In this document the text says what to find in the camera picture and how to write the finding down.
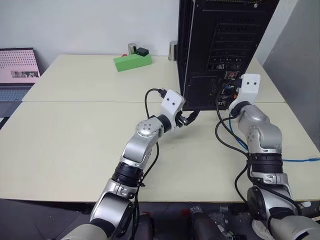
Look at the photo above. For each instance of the green rectangular box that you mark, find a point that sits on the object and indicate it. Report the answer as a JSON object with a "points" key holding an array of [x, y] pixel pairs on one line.
{"points": [[132, 63]]}

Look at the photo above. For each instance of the dark rounded shape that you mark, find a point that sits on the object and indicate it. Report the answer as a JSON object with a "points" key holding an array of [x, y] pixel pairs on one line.
{"points": [[205, 227]]}

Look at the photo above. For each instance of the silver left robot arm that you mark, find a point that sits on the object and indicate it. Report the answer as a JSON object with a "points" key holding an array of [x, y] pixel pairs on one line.
{"points": [[140, 150]]}

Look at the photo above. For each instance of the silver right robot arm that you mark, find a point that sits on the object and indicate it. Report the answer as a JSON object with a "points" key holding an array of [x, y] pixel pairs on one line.
{"points": [[265, 135]]}

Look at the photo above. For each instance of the tall silver metal cylinder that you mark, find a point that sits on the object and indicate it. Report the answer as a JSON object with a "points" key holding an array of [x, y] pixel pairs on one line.
{"points": [[172, 50]]}

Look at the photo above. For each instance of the laptop with pink screen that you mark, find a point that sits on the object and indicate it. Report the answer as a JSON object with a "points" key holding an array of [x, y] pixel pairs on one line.
{"points": [[17, 65]]}

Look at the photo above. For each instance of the white crumpled object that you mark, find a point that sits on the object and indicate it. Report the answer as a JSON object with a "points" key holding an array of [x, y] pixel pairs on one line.
{"points": [[260, 227]]}

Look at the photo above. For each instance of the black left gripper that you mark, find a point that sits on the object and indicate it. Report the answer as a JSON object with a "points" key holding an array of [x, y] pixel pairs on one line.
{"points": [[179, 119]]}

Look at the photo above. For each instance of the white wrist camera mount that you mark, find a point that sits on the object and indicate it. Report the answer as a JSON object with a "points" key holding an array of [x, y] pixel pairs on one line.
{"points": [[172, 101], [250, 86]]}

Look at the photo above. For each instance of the black computer tower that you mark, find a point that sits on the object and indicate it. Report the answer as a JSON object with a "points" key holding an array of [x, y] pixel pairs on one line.
{"points": [[200, 37]]}

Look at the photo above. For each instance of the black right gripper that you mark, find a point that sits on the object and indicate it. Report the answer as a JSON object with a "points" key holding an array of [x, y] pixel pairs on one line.
{"points": [[235, 90]]}

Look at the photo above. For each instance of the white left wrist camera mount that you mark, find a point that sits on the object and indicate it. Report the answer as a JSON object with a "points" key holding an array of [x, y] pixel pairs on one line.
{"points": [[172, 101]]}

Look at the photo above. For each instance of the small silver metal cylinder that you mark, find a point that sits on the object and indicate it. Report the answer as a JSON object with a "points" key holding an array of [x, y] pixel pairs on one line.
{"points": [[131, 48]]}

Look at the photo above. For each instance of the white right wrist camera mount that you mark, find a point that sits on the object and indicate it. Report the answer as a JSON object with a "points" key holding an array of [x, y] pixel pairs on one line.
{"points": [[250, 86]]}

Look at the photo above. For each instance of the small black box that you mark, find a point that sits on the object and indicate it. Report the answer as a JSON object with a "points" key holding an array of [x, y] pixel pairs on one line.
{"points": [[142, 51]]}

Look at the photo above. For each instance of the grey partition panel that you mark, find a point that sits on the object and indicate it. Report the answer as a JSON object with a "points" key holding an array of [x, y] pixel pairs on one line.
{"points": [[295, 75]]}

